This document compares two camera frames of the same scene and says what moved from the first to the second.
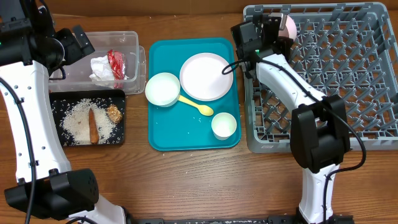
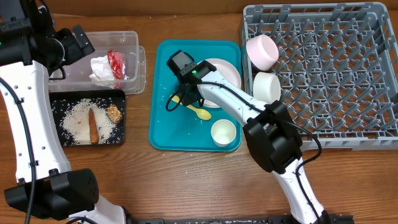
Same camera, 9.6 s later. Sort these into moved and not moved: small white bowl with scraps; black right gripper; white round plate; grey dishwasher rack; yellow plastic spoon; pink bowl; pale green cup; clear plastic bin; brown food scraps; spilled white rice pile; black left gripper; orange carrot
Moved: black right gripper; yellow plastic spoon; small white bowl with scraps; pink bowl; pale green cup; white round plate
Not moved: clear plastic bin; black left gripper; brown food scraps; orange carrot; grey dishwasher rack; spilled white rice pile
